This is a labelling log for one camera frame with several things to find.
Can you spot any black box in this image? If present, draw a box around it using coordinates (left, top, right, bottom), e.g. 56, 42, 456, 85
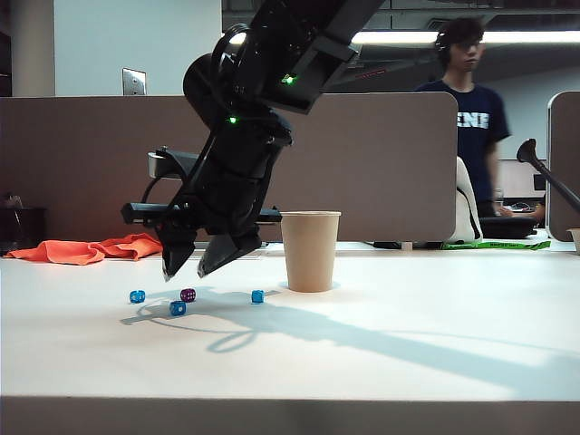
0, 207, 48, 256

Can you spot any brown paper cup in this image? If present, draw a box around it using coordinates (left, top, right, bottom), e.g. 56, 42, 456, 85
279, 210, 343, 294

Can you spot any metal wall outlet plate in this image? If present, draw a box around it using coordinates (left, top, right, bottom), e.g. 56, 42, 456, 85
121, 67, 148, 97

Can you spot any wide desktop computer monitor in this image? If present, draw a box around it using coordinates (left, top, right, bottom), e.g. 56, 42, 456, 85
497, 159, 548, 199

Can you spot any long ceiling light strip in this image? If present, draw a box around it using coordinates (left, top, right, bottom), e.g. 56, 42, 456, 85
221, 30, 580, 46

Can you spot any black zip case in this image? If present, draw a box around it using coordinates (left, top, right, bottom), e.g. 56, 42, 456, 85
478, 216, 538, 240

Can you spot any white bag with black strap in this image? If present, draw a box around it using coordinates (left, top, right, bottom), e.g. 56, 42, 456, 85
446, 156, 484, 247

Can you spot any wide brown desk divider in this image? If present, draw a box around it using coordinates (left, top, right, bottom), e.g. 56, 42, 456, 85
0, 92, 459, 252

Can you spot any black camera cable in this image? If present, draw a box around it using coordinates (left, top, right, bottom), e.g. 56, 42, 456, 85
140, 174, 165, 207

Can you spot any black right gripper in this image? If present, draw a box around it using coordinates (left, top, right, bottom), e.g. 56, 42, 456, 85
121, 118, 294, 283

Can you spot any person in navy t-shirt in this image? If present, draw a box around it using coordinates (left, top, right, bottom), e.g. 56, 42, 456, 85
413, 16, 513, 219

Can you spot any narrow brown desk divider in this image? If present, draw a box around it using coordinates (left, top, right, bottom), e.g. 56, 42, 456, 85
546, 90, 580, 243

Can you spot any black stand rod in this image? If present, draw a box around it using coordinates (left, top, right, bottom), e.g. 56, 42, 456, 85
516, 138, 580, 210

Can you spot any orange cloth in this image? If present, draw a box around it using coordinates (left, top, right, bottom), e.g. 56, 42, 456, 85
4, 232, 163, 266

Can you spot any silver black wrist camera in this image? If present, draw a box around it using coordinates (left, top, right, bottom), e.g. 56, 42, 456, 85
147, 145, 200, 180

